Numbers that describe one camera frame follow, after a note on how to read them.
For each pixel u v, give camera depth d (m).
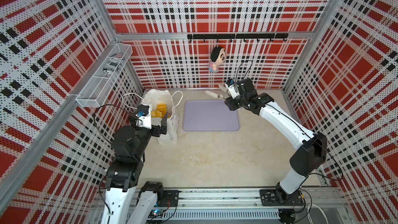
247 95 0.62
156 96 0.88
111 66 0.76
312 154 0.44
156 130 0.55
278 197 0.68
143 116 0.49
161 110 0.93
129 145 0.43
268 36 0.88
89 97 0.67
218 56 0.91
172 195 0.75
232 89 0.73
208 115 1.05
